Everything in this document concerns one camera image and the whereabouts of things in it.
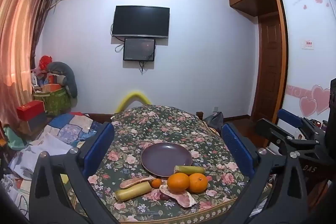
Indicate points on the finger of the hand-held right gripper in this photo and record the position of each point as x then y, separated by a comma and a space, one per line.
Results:
290, 117
273, 133

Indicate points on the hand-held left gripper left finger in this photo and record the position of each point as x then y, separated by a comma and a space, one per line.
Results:
101, 145

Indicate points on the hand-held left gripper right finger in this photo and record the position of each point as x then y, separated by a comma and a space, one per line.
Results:
236, 148

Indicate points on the peeled pomelo segment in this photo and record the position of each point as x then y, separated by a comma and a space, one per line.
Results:
134, 181
183, 200

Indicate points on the short sugarcane piece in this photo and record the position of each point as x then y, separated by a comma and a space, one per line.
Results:
191, 170

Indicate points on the orange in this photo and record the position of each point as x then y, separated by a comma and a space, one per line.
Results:
178, 183
199, 183

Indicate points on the long sugarcane piece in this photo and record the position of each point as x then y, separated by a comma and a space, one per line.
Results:
134, 191

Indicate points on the purple plate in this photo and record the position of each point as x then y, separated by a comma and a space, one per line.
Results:
165, 158

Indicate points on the small tangerine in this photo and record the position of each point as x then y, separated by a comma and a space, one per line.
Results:
156, 183

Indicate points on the blue patchwork quilt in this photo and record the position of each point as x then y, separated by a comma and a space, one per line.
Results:
73, 127

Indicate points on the grey bag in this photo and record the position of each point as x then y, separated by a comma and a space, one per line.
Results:
214, 120

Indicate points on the white heart wardrobe door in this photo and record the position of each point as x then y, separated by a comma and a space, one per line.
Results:
302, 74

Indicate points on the brown wooden door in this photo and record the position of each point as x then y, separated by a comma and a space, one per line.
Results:
270, 66

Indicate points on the white cloth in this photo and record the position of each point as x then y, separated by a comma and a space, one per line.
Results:
44, 148

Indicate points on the yellow foam tube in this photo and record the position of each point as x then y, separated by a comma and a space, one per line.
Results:
134, 96

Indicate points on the floral blanket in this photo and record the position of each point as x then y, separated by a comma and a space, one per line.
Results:
157, 127

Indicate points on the green fabric bag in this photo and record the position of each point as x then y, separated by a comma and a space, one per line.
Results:
56, 103

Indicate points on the grey box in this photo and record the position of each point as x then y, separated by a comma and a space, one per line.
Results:
38, 121

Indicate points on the red white sticker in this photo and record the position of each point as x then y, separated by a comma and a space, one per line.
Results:
308, 44

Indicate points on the orange box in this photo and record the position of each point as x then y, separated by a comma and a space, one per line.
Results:
51, 88

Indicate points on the red box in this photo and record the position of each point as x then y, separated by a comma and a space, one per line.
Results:
30, 109

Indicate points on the small dark purple fruit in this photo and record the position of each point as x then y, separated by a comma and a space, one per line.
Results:
164, 197

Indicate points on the grey plush pillow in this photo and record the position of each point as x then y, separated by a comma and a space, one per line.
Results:
65, 71

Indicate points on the teal cloth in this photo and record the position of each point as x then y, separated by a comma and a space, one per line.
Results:
14, 138

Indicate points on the red plush toy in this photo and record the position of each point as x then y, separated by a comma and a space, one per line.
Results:
45, 61

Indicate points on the pink curtain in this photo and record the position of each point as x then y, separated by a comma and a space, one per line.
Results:
15, 43

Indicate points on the brown curtain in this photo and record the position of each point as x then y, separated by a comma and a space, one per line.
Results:
44, 11

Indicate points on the wooden bed post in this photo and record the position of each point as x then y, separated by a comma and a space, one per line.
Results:
199, 116

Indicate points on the small wall monitor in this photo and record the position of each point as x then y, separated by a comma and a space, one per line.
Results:
139, 49

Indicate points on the wall television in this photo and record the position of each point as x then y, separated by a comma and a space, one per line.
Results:
141, 20

